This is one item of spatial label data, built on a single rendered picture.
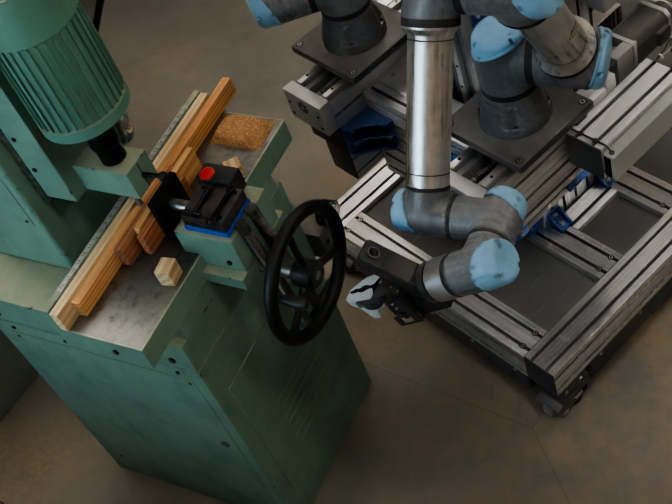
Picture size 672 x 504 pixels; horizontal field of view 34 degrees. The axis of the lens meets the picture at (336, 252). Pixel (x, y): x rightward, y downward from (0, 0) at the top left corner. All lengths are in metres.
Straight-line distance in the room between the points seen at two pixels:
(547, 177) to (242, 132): 0.65
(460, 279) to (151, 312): 0.63
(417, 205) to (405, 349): 1.18
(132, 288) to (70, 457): 1.11
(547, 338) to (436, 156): 0.93
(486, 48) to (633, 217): 0.90
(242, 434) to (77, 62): 0.92
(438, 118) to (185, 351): 0.70
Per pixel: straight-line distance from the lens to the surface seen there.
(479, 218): 1.77
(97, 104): 1.94
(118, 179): 2.10
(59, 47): 1.86
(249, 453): 2.45
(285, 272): 2.11
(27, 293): 2.38
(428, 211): 1.80
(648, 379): 2.80
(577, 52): 1.99
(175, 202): 2.13
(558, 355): 2.58
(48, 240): 2.30
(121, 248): 2.13
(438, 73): 1.75
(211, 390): 2.23
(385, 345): 2.97
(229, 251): 2.04
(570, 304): 2.69
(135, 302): 2.09
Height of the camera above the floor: 2.37
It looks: 48 degrees down
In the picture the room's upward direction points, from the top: 23 degrees counter-clockwise
